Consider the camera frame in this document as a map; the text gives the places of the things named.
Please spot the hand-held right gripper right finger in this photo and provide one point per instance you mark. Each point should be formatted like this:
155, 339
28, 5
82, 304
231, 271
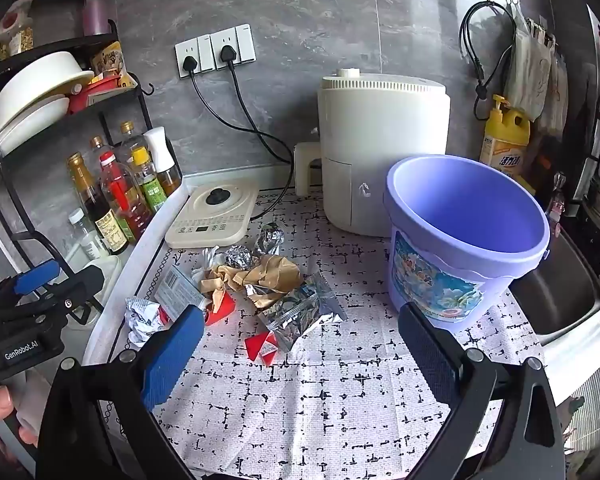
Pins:
427, 355

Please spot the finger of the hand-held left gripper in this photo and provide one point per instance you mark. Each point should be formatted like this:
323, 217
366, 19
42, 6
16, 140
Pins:
35, 277
80, 282

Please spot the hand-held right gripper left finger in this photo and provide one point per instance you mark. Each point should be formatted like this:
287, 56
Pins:
175, 355

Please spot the grey red packet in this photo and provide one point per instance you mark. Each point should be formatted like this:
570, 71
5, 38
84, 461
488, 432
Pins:
180, 290

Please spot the torn red packet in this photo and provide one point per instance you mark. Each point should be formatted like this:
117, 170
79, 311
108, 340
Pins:
222, 307

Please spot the brown paper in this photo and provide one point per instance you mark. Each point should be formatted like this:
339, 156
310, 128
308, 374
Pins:
270, 275

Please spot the purple plastic bucket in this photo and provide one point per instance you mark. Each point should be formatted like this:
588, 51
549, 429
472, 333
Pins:
460, 220

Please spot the person's left hand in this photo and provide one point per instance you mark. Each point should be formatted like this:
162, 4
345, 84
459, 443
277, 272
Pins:
1, 402

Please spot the small white cap bottle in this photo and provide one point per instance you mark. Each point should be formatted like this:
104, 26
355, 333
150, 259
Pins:
87, 240

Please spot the crumpled white red wrapper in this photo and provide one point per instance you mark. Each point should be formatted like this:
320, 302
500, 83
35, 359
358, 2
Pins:
142, 320

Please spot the dark soy sauce bottle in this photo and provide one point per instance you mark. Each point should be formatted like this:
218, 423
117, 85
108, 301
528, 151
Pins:
102, 215

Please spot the small red packet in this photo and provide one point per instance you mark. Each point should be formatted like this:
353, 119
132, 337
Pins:
262, 347

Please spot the red cap oil bottle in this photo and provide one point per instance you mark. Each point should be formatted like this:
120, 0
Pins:
127, 200

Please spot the crumpled white silver wrapper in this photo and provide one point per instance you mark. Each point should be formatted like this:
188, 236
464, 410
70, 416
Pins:
207, 265

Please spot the white black patterned table mat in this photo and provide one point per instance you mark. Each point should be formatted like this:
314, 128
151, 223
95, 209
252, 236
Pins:
330, 400

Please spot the crumpled foil ball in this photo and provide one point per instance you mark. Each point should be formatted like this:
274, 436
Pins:
270, 240
240, 258

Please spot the yellow cap green label bottle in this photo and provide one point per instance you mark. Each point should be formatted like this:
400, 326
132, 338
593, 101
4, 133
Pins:
150, 185

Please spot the silver snack packet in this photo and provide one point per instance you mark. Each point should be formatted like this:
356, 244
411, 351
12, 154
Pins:
300, 315

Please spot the clear bottle gold cap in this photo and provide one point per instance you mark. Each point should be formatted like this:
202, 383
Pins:
100, 146
130, 137

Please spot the cream kettle base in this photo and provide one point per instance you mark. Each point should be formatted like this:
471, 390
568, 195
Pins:
215, 215

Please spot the steel sink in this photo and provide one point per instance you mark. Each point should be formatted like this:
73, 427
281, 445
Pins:
560, 290

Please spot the white top oil sprayer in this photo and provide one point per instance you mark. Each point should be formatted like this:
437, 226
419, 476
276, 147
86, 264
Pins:
162, 160

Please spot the white plate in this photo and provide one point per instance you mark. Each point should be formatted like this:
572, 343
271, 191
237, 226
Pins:
35, 120

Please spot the red plastic container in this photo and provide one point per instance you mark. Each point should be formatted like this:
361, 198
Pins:
97, 95

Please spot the black dish rack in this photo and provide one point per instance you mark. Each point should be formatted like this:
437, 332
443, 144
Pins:
130, 95

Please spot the white air fryer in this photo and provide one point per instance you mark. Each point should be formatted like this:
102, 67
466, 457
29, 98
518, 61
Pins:
385, 150

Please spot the yellow snack bag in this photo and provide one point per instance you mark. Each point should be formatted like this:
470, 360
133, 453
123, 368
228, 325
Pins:
111, 60

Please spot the yellow detergent bottle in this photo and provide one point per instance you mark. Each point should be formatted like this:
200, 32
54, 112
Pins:
505, 140

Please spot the clear jar of nuts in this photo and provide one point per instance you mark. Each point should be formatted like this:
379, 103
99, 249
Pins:
19, 30

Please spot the pink plastic cup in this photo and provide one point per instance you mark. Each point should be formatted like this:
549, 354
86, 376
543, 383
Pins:
96, 12

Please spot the hanging plastic bags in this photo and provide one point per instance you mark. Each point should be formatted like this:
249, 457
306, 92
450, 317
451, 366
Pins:
535, 70

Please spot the white wall socket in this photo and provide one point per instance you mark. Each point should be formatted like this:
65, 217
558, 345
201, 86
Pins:
185, 50
242, 42

